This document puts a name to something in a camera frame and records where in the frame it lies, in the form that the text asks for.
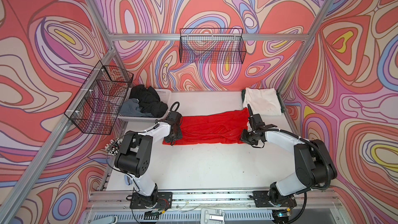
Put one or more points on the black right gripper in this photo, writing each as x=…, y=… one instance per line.
x=243, y=138

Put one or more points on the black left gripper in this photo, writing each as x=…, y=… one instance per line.
x=180, y=135

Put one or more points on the red t-shirt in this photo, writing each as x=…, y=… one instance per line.
x=222, y=128

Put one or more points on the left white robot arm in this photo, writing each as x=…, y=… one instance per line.
x=133, y=156

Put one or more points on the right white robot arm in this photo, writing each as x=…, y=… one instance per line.
x=313, y=166

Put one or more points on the white plastic laundry basket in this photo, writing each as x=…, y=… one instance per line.
x=165, y=96

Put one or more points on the black garment in basket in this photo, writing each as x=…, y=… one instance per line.
x=149, y=100

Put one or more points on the folded white t-shirt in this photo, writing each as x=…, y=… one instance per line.
x=263, y=101

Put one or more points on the grey garment in basket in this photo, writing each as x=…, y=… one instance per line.
x=131, y=108

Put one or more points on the cup of pens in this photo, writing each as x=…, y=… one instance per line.
x=113, y=147

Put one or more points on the blue stapler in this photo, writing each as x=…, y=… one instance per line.
x=128, y=180

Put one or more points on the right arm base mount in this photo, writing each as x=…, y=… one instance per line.
x=272, y=199

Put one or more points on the black wire basket back wall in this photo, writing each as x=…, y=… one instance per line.
x=212, y=45

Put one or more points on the black wire basket wall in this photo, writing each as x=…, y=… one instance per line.
x=96, y=106
x=212, y=45

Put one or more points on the black wire basket left wall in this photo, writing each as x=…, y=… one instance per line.
x=96, y=106

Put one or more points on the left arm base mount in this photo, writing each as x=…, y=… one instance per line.
x=158, y=200

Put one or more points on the aluminium rail at front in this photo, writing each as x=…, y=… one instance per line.
x=217, y=206

